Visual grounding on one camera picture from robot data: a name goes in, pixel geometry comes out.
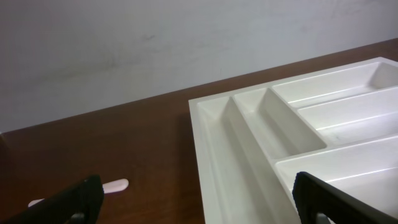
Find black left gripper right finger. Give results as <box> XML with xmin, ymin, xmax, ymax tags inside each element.
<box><xmin>292</xmin><ymin>172</ymin><xmax>397</xmax><ymax>224</ymax></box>

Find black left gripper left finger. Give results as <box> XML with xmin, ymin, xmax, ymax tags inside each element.
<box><xmin>3</xmin><ymin>175</ymin><xmax>104</xmax><ymax>224</ymax></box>

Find pink plastic knife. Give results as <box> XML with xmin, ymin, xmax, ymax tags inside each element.
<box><xmin>27</xmin><ymin>178</ymin><xmax>129</xmax><ymax>208</ymax></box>

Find white cutlery tray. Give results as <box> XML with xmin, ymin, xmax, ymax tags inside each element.
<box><xmin>189</xmin><ymin>57</ymin><xmax>397</xmax><ymax>223</ymax></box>

